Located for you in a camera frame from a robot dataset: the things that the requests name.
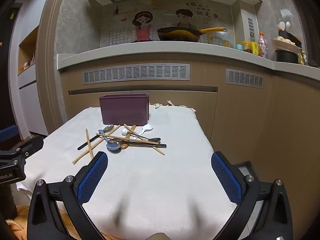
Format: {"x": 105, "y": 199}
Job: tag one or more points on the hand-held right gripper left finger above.
{"x": 92, "y": 177}

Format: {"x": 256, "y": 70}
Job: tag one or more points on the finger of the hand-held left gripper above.
{"x": 32, "y": 145}
{"x": 7, "y": 133}

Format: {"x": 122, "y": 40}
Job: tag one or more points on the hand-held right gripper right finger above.
{"x": 226, "y": 177}

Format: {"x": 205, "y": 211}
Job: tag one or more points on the wooden chopstick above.
{"x": 160, "y": 151}
{"x": 117, "y": 137}
{"x": 85, "y": 155}
{"x": 89, "y": 143}

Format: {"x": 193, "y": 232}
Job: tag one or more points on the blue spoon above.
{"x": 113, "y": 147}

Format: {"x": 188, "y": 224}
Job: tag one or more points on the wooden spoon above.
{"x": 124, "y": 145}

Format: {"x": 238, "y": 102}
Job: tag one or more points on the small white spoon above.
{"x": 124, "y": 131}

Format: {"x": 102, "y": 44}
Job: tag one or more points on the large white spoon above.
{"x": 147, "y": 128}

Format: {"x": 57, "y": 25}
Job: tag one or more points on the purple utensil container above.
{"x": 122, "y": 110}

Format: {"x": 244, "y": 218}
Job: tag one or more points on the small dark metal spoon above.
{"x": 156, "y": 139}

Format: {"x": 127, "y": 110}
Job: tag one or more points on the white side cabinet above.
{"x": 32, "y": 105}

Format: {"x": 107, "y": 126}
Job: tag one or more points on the white table cloth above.
{"x": 150, "y": 180}

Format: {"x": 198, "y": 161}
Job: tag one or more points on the short grey vent grille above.
{"x": 245, "y": 78}

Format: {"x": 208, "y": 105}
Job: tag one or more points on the long grey vent grille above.
{"x": 136, "y": 73}

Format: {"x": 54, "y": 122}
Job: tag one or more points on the small teal cup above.
{"x": 239, "y": 47}

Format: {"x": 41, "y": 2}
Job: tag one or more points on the yellow box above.
{"x": 255, "y": 48}

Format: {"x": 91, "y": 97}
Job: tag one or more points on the yellow-lidded jar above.
{"x": 247, "y": 47}

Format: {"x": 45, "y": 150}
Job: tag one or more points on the black pot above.
{"x": 287, "y": 56}

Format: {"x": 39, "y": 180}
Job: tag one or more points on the orange-capped plastic bottle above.
{"x": 262, "y": 45}

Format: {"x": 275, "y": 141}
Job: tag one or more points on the white kitchen counter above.
{"x": 150, "y": 48}

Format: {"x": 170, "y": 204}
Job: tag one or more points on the white bowl of food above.
{"x": 285, "y": 43}

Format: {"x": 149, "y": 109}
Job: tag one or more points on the black holder with white spoons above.
{"x": 287, "y": 33}

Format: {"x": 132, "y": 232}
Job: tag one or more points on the wall niche shelf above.
{"x": 28, "y": 52}

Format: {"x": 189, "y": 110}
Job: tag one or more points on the cartoon wall sticker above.
{"x": 120, "y": 30}

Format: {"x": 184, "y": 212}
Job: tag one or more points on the white wall appliance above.
{"x": 250, "y": 25}

